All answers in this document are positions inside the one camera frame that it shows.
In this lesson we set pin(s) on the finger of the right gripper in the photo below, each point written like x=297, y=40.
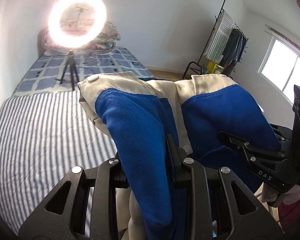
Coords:
x=283, y=133
x=236, y=143

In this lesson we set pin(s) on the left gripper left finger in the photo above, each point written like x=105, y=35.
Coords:
x=118, y=175

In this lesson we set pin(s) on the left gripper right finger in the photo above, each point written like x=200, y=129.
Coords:
x=175, y=167

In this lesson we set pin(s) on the magenta right sleeve forearm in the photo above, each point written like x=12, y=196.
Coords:
x=289, y=208

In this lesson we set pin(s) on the dark hanging clothes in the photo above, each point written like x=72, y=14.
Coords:
x=234, y=48

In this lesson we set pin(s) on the black clothes rack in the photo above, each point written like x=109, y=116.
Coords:
x=200, y=66

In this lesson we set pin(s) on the right gloved hand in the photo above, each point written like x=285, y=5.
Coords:
x=274, y=198

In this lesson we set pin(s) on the window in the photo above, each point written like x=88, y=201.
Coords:
x=281, y=64

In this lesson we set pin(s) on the yellow box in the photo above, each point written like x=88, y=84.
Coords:
x=214, y=68

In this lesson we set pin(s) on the striped blue white quilt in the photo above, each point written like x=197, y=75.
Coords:
x=42, y=136

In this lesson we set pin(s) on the striped hanging towel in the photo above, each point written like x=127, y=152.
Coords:
x=219, y=37

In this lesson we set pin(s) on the checkered blue bed sheet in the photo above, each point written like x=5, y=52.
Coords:
x=44, y=74

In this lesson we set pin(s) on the black tripod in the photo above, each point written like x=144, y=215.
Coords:
x=72, y=66

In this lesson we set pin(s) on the folded floral comforter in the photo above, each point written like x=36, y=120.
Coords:
x=104, y=42

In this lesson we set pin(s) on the ring light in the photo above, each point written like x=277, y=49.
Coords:
x=76, y=10

